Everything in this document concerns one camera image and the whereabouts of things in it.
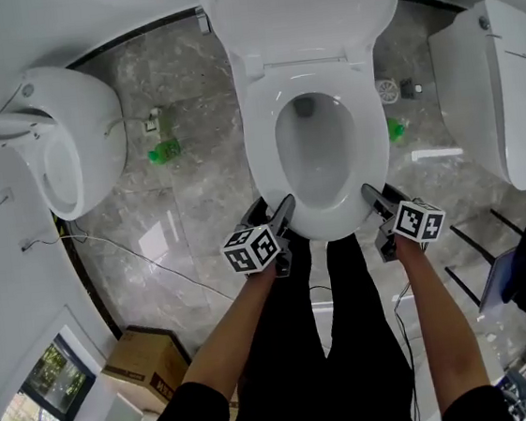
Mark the blue chair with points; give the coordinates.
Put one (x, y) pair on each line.
(499, 279)

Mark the person's left forearm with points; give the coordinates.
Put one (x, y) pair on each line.
(239, 330)

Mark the dark-framed window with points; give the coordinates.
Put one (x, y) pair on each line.
(44, 399)

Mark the small grey plug box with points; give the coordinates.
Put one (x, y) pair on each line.
(411, 88)

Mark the small white plug box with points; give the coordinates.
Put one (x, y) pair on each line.
(153, 120)

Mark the white closed-lid toilet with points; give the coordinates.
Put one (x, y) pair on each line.
(476, 95)

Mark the person's black trousers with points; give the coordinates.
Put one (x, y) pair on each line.
(285, 367)

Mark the white wall socket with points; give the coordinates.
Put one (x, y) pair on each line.
(26, 245)

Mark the white toilet bowl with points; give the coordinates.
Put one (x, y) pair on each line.
(318, 160)

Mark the white toilet lid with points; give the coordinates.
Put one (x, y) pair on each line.
(301, 7)

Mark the grey water valve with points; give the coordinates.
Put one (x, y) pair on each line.
(202, 20)

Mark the cardboard box by window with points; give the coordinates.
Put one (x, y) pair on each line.
(144, 364)

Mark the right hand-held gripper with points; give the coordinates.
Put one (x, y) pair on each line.
(418, 225)

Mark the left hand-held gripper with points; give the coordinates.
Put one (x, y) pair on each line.
(251, 251)

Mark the white egg-shaped toilet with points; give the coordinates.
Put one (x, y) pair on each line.
(92, 116)

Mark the person's right forearm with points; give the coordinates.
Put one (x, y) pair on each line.
(440, 317)

